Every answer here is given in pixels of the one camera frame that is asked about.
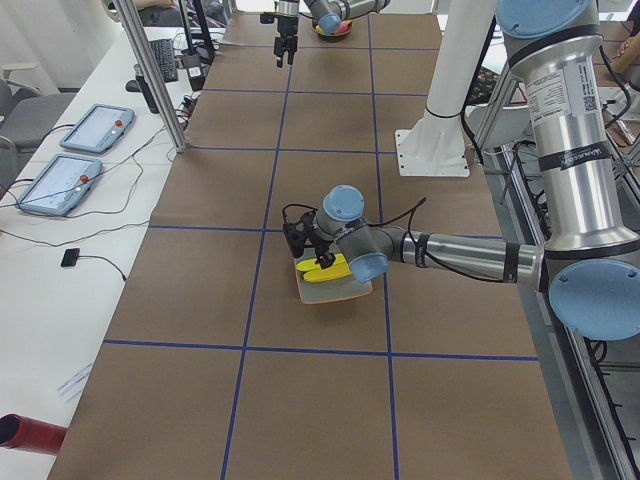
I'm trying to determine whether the aluminium frame post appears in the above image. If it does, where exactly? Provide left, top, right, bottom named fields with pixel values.
left=114, top=0, right=187, bottom=153

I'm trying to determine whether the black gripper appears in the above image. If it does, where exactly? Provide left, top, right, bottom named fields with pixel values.
left=274, top=0, right=299, bottom=68
left=306, top=227, right=336, bottom=269

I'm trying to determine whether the grey square plate orange rim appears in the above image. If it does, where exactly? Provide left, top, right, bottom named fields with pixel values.
left=294, top=258, right=373, bottom=304

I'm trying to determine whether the brown paper table cover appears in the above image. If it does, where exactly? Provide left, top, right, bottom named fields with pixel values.
left=51, top=14, right=572, bottom=479

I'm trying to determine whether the red cylinder tube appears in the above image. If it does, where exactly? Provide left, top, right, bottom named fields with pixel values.
left=1, top=414, right=67, bottom=455

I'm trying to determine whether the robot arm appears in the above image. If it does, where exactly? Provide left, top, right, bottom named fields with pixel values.
left=283, top=1, right=639, bottom=341
left=260, top=0, right=390, bottom=68

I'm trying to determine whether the pink apple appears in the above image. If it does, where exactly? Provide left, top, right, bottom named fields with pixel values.
left=336, top=20, right=351, bottom=35

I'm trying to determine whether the small black device on cable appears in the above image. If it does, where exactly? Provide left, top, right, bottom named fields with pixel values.
left=60, top=248, right=80, bottom=268

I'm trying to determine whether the woven brown fruit basket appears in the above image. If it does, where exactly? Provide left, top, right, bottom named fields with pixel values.
left=312, top=20, right=353, bottom=41

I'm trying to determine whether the black keyboard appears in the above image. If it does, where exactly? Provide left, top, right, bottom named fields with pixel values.
left=149, top=39, right=178, bottom=83

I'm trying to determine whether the blue teach pendant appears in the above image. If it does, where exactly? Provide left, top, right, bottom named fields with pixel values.
left=17, top=153, right=103, bottom=217
left=59, top=104, right=136, bottom=154

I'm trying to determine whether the yellow banana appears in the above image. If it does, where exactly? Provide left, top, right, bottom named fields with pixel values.
left=296, top=253, right=346, bottom=273
left=302, top=263, right=351, bottom=283

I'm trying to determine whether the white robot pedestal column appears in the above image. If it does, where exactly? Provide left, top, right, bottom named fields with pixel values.
left=425, top=0, right=497, bottom=119

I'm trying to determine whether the blue teach pendant near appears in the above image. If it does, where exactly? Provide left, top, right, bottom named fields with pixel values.
left=17, top=153, right=103, bottom=217

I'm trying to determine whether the black water bottle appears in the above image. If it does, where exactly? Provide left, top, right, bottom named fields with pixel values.
left=134, top=63, right=159, bottom=114

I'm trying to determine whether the blue teach pendant far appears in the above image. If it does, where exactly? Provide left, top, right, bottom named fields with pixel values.
left=59, top=104, right=136, bottom=154

